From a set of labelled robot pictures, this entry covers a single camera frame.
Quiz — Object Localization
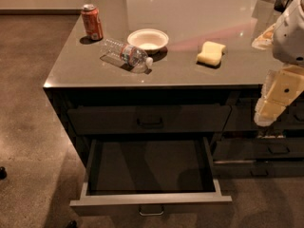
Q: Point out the yellow sponge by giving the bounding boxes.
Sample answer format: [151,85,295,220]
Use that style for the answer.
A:
[197,41,226,67]

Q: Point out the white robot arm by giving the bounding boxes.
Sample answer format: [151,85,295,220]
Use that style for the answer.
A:
[252,0,304,126]

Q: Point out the dark grey cabinet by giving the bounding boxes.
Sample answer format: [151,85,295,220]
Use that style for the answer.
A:
[43,0,304,183]

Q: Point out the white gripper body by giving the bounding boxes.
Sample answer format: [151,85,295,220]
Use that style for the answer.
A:
[261,64,304,106]

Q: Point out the drawer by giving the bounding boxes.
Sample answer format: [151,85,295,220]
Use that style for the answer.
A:
[214,161,304,179]
[213,138,304,161]
[70,139,232,217]
[67,104,231,135]
[224,99,304,131]

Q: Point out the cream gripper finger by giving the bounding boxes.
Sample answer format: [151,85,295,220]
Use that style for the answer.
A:
[252,24,276,50]
[254,97,287,126]

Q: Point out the black floor object left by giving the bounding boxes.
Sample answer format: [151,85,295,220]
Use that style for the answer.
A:
[0,166,7,180]

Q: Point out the black floor object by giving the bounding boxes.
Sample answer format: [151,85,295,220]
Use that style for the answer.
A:
[66,220,77,228]
[0,166,7,180]

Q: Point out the orange soda can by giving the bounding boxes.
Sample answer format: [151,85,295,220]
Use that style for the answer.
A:
[81,4,103,41]

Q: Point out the black floor object bottom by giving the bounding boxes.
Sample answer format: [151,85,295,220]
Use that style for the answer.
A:
[66,220,77,228]

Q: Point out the white paper bowl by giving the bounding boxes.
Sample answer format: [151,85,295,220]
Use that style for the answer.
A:
[127,28,169,54]

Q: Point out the clear plastic water bottle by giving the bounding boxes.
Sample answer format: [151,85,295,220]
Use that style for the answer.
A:
[101,38,153,73]

